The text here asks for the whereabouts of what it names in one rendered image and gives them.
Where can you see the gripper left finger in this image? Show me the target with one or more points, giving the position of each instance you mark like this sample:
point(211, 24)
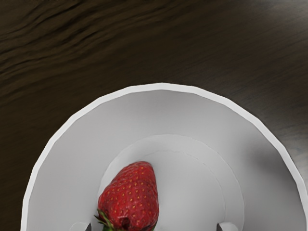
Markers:
point(81, 227)

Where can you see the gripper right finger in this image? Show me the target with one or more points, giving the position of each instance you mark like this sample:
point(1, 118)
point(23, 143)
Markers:
point(227, 227)

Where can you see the red strawberry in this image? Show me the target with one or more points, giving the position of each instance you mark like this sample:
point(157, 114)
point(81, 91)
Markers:
point(131, 197)

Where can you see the white plate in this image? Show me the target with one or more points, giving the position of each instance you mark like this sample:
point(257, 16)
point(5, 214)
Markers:
point(192, 134)

